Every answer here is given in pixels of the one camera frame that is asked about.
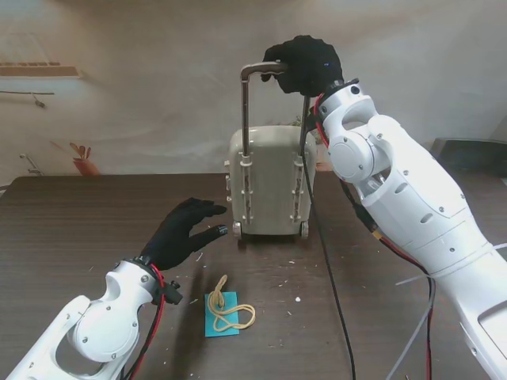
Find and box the teal paper luggage tag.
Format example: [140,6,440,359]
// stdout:
[204,291,241,338]

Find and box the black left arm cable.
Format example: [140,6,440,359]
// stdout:
[122,296,166,380]

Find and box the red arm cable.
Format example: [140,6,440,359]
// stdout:
[140,264,166,359]
[307,98,436,380]

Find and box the beige mini trolley suitcase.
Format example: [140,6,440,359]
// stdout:
[223,61,318,249]

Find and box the printed backdrop cloth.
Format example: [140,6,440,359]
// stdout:
[0,0,507,187]

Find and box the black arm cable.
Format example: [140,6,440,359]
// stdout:
[122,296,166,380]
[303,94,357,380]

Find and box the red left arm cable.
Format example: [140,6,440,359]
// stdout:
[140,264,166,359]

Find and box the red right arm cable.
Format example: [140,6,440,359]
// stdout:
[307,98,436,380]

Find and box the grey right arm cable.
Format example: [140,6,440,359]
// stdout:
[387,276,439,380]

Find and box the yellow twisted tag cord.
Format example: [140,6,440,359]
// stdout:
[208,274,257,333]

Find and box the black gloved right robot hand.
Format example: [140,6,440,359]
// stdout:
[261,35,345,97]

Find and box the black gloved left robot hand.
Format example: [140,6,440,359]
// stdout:
[140,197,229,272]

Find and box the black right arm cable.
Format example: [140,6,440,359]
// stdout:
[303,94,357,380]

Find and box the black box with grey frame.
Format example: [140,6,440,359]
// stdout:
[429,137,507,177]

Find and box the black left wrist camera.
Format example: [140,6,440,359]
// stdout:
[162,279,184,306]

